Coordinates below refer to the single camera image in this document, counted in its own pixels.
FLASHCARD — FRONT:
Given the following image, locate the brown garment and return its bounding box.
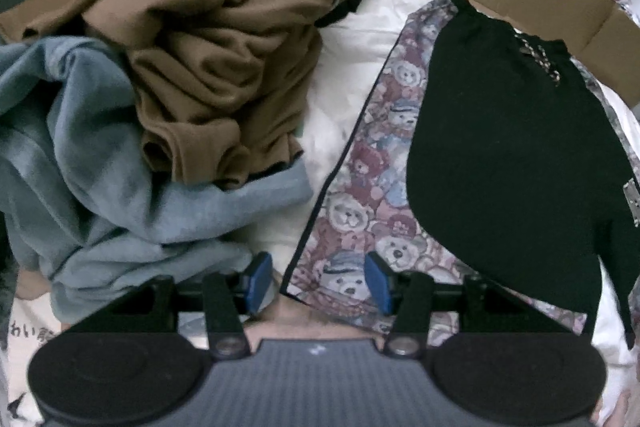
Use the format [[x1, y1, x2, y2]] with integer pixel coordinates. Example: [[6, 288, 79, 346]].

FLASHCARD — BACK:
[[0, 0, 371, 190]]

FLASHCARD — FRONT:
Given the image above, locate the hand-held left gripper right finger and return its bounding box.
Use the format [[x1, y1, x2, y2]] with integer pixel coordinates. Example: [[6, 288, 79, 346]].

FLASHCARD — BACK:
[[364, 252, 561, 357]]

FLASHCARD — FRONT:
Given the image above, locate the white bear print bed sheet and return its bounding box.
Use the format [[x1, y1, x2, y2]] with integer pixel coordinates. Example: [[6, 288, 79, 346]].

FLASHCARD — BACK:
[[0, 0, 640, 427]]

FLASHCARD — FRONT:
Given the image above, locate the black garment bear print lining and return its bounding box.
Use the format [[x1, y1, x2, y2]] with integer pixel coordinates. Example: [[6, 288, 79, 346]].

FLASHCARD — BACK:
[[280, 0, 640, 350]]

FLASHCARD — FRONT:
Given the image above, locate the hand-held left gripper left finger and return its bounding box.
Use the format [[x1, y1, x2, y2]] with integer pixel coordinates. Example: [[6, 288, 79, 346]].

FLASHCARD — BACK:
[[80, 252, 275, 357]]

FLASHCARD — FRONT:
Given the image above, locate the blue-grey sweatshirt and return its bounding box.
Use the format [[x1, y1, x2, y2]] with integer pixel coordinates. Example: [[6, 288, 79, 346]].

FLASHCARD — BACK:
[[0, 36, 313, 325]]

